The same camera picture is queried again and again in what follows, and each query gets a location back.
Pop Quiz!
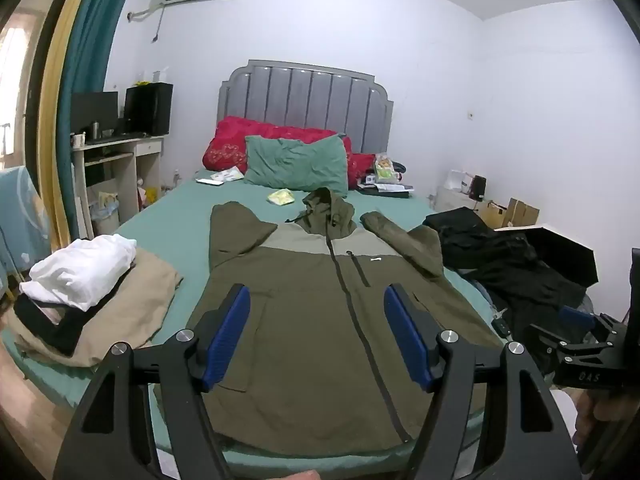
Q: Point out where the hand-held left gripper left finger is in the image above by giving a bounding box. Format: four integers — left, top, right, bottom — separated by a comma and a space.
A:
52, 284, 251, 480

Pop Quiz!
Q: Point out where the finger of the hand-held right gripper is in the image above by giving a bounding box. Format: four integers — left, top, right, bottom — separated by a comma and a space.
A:
559, 306, 628, 345
529, 324, 623, 362

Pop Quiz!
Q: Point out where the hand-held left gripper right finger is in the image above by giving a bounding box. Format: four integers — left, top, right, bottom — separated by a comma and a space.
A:
384, 282, 583, 480

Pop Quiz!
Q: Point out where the olive green hooded jacket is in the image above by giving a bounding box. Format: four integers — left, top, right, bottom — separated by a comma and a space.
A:
186, 187, 506, 445

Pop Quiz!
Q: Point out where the person's right hand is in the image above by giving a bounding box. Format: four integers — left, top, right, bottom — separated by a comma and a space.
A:
572, 388, 609, 454

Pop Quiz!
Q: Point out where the black fleece garment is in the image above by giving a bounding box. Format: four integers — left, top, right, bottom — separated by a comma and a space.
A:
470, 252, 590, 363

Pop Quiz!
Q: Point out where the car key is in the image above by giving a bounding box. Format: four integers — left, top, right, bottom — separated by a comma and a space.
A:
492, 310, 514, 339

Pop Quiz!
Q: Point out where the black open case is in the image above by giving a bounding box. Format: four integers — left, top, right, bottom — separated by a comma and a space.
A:
492, 225, 599, 287

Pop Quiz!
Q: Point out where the beige folded garment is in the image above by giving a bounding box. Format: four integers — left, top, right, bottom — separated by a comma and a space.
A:
2, 247, 183, 368

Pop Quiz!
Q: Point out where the bed with green sheet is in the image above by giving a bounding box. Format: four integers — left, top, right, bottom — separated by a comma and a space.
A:
0, 180, 501, 463

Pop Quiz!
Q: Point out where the black jacket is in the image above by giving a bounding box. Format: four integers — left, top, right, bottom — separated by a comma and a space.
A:
422, 206, 538, 272

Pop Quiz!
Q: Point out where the brown cardboard box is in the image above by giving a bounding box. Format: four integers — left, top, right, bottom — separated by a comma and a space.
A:
505, 197, 541, 229
480, 200, 509, 229

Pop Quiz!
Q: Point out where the white folded cloth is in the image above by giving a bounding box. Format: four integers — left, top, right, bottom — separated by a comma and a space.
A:
20, 234, 137, 312

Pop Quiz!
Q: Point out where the white box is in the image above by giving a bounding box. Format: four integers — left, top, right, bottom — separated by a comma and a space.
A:
446, 170, 474, 194

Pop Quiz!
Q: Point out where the black folded garment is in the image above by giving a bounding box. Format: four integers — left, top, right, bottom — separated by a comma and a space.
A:
14, 280, 126, 356

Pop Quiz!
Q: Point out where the clear snack bag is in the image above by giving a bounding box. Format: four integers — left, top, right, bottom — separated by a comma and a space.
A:
375, 154, 401, 185

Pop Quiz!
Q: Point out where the trash bin with bag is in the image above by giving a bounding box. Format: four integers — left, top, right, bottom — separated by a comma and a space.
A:
90, 192, 121, 236

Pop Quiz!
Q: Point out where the small red cushion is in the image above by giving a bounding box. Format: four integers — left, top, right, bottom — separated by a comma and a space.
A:
345, 152, 379, 189

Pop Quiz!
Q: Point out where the green pillow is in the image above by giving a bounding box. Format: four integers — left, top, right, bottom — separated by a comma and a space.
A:
243, 134, 349, 195

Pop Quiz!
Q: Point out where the red embroidered pillow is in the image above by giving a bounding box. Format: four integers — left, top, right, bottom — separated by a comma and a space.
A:
202, 116, 351, 173

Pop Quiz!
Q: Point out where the white computer desk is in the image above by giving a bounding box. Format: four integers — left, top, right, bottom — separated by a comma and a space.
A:
70, 135, 166, 241

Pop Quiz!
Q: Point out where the pale blue fabric cover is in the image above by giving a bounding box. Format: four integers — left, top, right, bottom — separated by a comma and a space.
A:
0, 165, 52, 283

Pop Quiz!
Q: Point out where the black computer tower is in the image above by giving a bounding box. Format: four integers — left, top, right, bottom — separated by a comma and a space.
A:
123, 82, 174, 136

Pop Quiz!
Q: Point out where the grey padded headboard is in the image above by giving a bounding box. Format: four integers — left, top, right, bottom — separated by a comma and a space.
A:
218, 59, 395, 161

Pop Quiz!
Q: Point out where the black computer monitor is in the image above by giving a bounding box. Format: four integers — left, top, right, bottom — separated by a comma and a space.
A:
70, 91, 120, 141

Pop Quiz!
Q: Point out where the yellow curtain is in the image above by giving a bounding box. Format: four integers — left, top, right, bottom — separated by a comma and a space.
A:
37, 0, 101, 253

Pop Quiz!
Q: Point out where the teal curtain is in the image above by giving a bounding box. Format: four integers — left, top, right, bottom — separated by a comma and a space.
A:
54, 0, 138, 256

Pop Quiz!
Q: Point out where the glass balcony door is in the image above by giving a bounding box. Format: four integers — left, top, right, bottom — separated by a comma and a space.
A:
0, 0, 76, 171

